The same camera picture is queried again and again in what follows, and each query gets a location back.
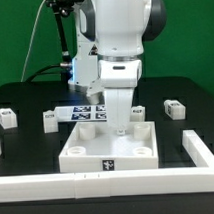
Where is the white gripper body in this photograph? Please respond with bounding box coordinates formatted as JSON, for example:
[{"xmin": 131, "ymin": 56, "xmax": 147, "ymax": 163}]
[{"xmin": 98, "ymin": 60, "xmax": 142, "ymax": 129}]

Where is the white square tabletop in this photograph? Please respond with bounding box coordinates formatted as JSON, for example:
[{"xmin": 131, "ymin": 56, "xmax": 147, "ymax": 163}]
[{"xmin": 59, "ymin": 121, "xmax": 159, "ymax": 173}]

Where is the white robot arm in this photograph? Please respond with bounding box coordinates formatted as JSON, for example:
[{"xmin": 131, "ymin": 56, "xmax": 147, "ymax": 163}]
[{"xmin": 69, "ymin": 0, "xmax": 166, "ymax": 135}]

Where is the white L-shaped obstacle fence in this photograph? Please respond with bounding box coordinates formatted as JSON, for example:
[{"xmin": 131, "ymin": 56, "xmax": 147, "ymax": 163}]
[{"xmin": 0, "ymin": 130, "xmax": 214, "ymax": 203}]

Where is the white marker base plate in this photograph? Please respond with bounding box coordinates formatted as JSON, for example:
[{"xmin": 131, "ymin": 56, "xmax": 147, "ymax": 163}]
[{"xmin": 54, "ymin": 105, "xmax": 106, "ymax": 122}]

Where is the black cable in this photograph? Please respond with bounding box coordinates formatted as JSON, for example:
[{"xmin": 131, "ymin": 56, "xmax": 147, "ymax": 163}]
[{"xmin": 27, "ymin": 62, "xmax": 74, "ymax": 83}]

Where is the grey cable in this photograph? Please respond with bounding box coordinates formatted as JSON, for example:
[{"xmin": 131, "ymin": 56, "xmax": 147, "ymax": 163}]
[{"xmin": 17, "ymin": 0, "xmax": 53, "ymax": 83}]

